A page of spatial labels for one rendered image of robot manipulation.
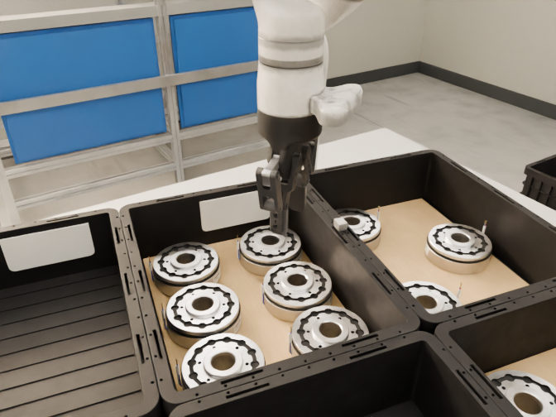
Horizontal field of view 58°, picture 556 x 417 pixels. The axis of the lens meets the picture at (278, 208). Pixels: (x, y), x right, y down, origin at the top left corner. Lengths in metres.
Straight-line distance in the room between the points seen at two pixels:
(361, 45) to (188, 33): 2.08
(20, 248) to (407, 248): 0.62
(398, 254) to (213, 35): 1.94
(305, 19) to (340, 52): 3.72
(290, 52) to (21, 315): 0.54
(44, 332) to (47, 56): 1.77
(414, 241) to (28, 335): 0.63
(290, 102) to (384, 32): 3.97
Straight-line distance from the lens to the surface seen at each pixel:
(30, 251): 0.85
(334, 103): 0.53
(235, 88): 2.76
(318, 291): 0.74
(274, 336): 0.72
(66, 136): 2.54
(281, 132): 0.56
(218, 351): 0.65
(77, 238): 0.84
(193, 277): 0.77
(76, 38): 2.44
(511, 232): 0.90
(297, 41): 0.53
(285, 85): 0.54
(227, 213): 0.86
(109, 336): 0.75
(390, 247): 0.89
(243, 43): 2.72
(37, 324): 0.81
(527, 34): 4.21
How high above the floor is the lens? 1.34
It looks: 32 degrees down
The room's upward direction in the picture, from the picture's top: straight up
